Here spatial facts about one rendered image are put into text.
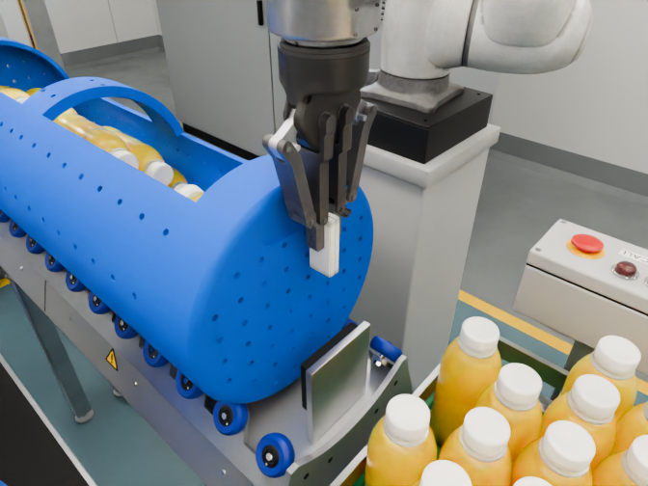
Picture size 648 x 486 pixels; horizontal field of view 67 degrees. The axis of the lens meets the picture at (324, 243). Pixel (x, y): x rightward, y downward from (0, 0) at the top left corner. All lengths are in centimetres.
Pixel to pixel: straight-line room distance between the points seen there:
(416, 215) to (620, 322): 55
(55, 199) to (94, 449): 129
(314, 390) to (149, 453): 129
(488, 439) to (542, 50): 78
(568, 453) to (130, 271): 43
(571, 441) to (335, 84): 35
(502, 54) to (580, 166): 243
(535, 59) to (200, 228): 78
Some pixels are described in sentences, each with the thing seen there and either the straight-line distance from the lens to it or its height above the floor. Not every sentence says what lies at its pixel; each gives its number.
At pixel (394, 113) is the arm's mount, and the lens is 107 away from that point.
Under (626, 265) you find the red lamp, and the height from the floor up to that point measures 111.
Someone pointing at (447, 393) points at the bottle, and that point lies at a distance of 60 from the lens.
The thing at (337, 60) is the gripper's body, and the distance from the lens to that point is 39.
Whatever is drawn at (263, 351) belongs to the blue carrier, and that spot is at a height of 105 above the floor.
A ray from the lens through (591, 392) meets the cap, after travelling 54.
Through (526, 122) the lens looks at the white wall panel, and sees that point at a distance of 350.
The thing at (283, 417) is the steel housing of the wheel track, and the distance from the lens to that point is 65.
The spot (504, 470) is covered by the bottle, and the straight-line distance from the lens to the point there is 50.
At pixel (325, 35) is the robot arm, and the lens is 38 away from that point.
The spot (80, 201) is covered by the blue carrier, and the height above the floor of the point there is 117.
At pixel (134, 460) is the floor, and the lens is 180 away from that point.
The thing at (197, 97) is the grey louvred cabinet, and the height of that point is 33.
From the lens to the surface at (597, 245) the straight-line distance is 68.
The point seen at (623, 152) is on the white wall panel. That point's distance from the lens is 338.
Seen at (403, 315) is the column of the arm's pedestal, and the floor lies 58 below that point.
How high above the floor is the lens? 146
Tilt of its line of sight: 35 degrees down
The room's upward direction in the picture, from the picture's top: straight up
